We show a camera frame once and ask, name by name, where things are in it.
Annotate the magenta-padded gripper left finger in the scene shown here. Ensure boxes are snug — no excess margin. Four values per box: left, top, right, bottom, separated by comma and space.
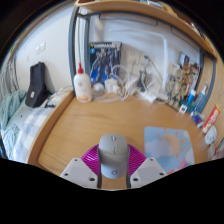
59, 143, 103, 190

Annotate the sky print mouse pad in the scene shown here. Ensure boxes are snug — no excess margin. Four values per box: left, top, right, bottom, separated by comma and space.
143, 125, 195, 175

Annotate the white wall switch plate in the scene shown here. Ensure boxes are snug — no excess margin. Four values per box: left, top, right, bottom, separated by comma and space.
34, 42, 47, 56

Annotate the black bag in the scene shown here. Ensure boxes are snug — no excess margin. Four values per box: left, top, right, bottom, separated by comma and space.
24, 61, 52, 109

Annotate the checked bedding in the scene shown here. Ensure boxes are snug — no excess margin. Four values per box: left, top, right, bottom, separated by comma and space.
1, 96, 61, 164

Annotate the glass jar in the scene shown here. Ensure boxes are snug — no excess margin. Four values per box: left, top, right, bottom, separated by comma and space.
138, 70, 148, 92

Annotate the blue spray bottle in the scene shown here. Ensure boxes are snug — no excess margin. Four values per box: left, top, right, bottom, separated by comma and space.
193, 82, 209, 114

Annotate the white charger block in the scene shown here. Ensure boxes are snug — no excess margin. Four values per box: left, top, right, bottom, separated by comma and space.
104, 78, 120, 95

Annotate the robot model figure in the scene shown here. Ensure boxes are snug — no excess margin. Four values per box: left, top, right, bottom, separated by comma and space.
168, 61, 201, 108

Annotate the blue white-capped tube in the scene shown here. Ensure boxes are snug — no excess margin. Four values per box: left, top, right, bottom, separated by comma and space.
186, 89, 198, 106

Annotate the white power strip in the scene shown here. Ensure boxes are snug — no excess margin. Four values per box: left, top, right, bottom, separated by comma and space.
139, 90, 158, 104

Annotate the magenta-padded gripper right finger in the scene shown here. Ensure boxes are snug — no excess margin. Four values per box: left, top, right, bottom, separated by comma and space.
125, 143, 167, 190

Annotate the white red-capped lotion bottle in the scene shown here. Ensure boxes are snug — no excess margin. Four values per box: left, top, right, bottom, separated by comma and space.
73, 62, 93, 104

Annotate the grey computer mouse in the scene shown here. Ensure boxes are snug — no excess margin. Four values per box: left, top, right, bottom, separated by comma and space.
97, 133, 130, 180

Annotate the blue robot model kit box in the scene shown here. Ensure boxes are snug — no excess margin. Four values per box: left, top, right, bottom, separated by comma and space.
88, 41, 123, 86

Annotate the white desk lamp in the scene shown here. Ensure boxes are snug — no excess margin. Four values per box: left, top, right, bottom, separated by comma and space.
109, 29, 172, 101

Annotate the red chips can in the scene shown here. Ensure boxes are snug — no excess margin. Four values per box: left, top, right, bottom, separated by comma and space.
201, 104, 222, 135

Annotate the blue snack packet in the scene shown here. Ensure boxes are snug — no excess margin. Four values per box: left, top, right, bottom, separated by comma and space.
191, 111, 206, 128

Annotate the colourful figure box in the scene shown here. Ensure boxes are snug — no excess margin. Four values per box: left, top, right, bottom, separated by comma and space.
178, 51, 201, 78

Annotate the teal blanket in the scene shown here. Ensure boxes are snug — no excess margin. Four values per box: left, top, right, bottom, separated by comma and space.
0, 89, 28, 134

